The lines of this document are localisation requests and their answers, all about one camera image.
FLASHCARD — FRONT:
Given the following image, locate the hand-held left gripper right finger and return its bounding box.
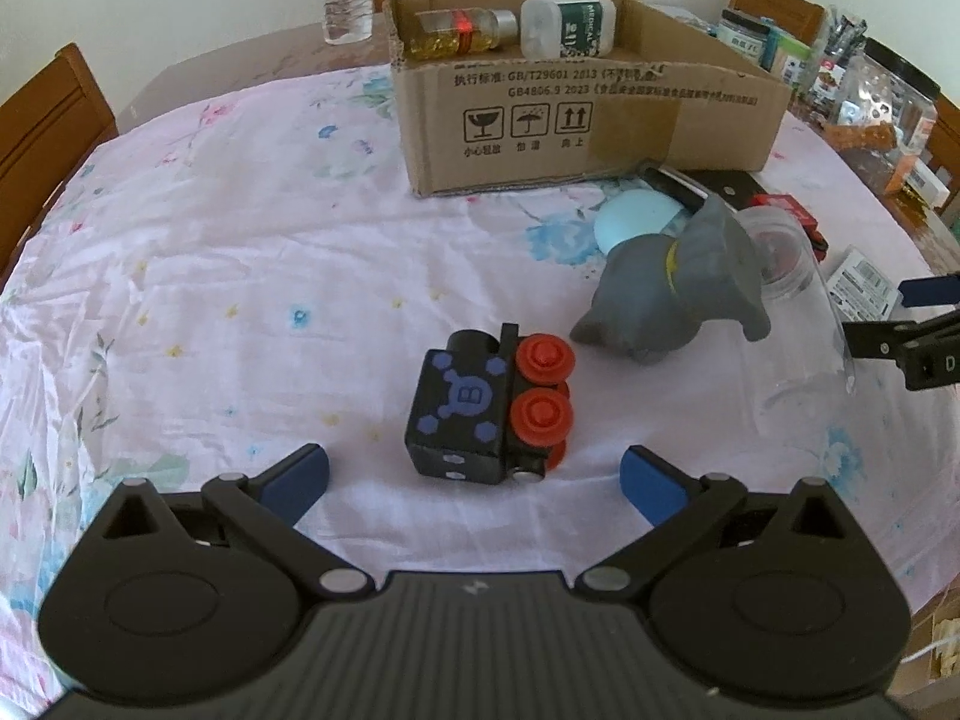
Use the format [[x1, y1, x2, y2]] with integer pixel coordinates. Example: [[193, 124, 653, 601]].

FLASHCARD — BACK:
[[574, 445, 863, 605]]

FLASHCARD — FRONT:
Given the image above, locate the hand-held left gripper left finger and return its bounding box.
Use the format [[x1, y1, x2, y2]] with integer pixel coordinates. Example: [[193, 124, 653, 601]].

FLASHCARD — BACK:
[[94, 444, 376, 605]]

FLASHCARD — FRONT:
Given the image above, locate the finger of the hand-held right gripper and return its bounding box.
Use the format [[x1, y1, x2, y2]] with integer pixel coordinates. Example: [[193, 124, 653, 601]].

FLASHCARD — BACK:
[[896, 274, 960, 308], [840, 307, 960, 391]]

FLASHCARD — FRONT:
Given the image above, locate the white labelled packet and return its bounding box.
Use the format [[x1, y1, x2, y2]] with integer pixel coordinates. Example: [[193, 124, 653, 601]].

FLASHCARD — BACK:
[[825, 246, 897, 323]]

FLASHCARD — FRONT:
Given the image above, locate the red toy car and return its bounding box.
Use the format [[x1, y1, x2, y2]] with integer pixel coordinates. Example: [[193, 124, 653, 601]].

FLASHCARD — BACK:
[[750, 193, 830, 252]]

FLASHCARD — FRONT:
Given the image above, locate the black toy train block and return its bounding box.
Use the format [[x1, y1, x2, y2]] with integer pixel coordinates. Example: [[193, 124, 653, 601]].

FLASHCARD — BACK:
[[405, 324, 578, 487]]

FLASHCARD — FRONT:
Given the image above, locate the grey elephant toy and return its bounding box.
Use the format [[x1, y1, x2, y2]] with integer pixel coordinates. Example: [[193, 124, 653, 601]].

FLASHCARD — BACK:
[[570, 195, 772, 367]]

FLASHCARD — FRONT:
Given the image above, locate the black power bank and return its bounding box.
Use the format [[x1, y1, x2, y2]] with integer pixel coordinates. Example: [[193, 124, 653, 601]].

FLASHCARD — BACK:
[[637, 161, 777, 215]]

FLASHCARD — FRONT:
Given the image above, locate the light blue round case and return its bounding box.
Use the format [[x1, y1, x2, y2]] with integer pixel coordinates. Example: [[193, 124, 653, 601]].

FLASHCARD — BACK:
[[595, 191, 680, 256]]

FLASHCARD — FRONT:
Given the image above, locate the brown cardboard box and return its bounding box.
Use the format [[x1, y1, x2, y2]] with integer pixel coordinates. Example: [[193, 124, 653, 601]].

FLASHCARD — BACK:
[[382, 0, 792, 200]]

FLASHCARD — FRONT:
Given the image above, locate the large clear plastic jar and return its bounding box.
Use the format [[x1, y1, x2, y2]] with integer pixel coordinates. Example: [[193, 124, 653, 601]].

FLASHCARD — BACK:
[[825, 37, 942, 166]]

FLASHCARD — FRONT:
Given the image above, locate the floral tablecloth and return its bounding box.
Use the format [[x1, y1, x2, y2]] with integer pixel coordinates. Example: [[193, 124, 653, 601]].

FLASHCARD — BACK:
[[0, 64, 960, 720]]

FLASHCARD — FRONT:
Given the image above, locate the jar with green lid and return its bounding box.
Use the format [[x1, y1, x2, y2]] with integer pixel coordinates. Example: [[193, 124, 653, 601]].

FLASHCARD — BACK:
[[776, 34, 820, 89]]

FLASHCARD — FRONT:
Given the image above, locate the glass jar dark lid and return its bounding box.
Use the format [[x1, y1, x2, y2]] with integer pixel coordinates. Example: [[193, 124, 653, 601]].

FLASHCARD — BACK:
[[716, 9, 773, 55]]

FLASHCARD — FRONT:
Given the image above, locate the white bottle green label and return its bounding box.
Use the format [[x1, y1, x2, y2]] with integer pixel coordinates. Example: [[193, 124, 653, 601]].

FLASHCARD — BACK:
[[520, 0, 617, 59]]

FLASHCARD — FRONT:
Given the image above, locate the small yellow oil bottle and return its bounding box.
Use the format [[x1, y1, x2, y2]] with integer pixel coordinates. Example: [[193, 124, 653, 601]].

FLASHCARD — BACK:
[[409, 7, 520, 61]]

